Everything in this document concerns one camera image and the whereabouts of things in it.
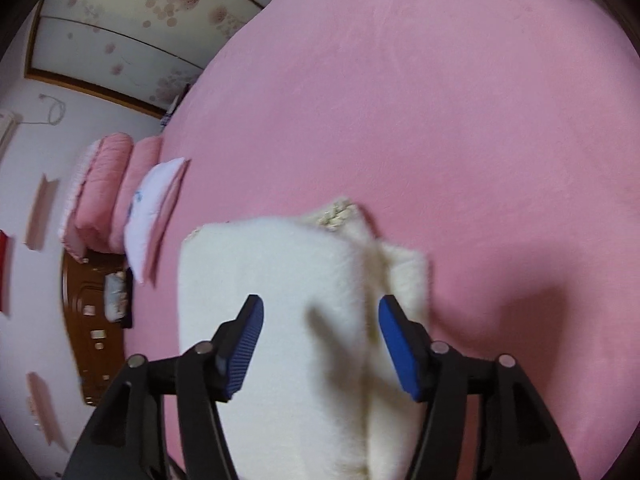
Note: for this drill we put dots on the black cloth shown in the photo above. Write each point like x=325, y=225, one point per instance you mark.
x=129, y=305

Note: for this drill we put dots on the white printed cushion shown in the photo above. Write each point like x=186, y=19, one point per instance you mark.
x=152, y=210

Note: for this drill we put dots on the floral wardrobe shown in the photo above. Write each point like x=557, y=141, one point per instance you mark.
x=130, y=25

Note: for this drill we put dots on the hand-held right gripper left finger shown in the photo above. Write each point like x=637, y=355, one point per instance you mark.
x=245, y=345

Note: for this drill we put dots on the wooden headboard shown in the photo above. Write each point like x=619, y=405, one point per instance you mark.
x=85, y=320

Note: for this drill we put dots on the pink wall shelf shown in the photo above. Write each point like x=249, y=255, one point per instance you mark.
x=42, y=210
x=45, y=410

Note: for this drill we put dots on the folded pink quilt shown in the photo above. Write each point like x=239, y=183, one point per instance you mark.
x=125, y=185

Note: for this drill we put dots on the pink bed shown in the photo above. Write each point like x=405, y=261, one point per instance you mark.
x=425, y=135

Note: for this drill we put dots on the white fluffy cardigan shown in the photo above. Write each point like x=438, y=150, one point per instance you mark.
x=300, y=280

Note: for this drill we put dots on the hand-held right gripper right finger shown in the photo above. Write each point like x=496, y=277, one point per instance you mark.
x=397, y=345

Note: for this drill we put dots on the grey folded cloth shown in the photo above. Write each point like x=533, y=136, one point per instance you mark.
x=115, y=295

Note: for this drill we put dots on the red wall hanging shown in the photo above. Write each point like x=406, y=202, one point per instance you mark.
x=4, y=270

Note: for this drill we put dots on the pink lace-trimmed pillow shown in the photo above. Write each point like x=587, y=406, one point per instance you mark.
x=80, y=200

